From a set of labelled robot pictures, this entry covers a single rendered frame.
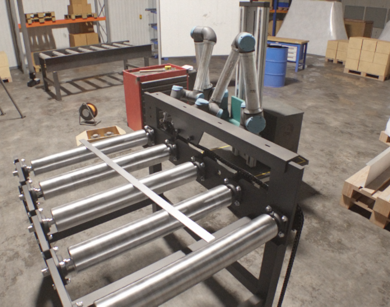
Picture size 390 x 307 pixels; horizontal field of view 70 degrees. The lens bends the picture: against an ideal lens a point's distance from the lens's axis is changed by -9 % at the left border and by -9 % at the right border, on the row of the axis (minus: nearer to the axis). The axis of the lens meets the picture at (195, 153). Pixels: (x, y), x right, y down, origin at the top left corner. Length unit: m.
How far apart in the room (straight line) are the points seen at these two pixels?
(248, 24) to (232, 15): 3.64
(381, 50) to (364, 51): 0.48
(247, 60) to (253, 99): 0.29
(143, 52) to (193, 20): 1.56
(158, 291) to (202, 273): 0.18
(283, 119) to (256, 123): 0.52
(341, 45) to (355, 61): 1.71
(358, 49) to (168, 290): 9.09
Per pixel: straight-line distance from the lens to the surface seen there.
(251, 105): 2.27
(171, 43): 6.14
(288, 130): 2.85
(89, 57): 6.60
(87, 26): 11.00
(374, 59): 9.52
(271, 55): 6.94
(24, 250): 2.78
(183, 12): 6.14
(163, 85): 3.82
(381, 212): 2.98
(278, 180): 1.33
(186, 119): 1.74
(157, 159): 1.87
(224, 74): 2.33
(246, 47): 2.14
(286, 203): 1.35
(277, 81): 7.06
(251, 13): 2.72
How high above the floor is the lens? 1.75
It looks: 27 degrees down
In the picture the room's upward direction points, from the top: straight up
